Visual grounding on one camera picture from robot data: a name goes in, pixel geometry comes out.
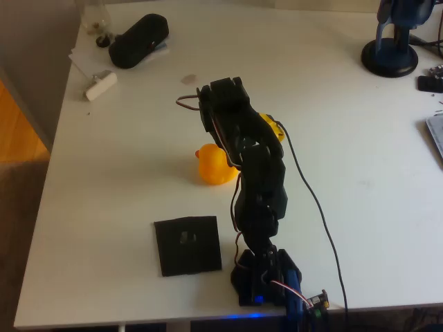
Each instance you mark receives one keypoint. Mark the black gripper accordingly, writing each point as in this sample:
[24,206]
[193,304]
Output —
[224,93]

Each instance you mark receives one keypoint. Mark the yellow rubber duck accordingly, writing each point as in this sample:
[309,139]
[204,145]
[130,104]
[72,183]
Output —
[212,166]

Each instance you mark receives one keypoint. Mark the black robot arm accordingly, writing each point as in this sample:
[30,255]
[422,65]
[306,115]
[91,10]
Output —
[263,180]

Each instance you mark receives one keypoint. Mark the black cardboard square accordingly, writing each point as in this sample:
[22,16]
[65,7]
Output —
[187,249]

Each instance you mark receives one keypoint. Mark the black fabric pouch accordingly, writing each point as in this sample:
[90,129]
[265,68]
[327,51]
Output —
[138,41]

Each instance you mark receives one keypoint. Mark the white plug charger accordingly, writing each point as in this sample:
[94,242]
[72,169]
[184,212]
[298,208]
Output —
[100,86]

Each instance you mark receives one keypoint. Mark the small black cap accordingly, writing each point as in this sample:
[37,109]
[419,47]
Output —
[103,41]

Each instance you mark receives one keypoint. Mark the clear glass bottle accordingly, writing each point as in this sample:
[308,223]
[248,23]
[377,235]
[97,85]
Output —
[95,20]

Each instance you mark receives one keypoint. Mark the flat black device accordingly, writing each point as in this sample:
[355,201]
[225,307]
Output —
[431,84]

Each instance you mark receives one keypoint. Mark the small bare circuit board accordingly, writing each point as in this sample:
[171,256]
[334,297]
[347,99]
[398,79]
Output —
[436,71]

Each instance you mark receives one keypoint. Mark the grey laptop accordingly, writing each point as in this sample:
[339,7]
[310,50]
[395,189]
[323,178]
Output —
[436,135]

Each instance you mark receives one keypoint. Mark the small controller board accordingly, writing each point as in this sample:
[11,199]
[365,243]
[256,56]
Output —
[318,301]

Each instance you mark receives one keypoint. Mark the blue table clamp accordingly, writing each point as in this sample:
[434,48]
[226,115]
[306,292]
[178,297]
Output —
[293,311]

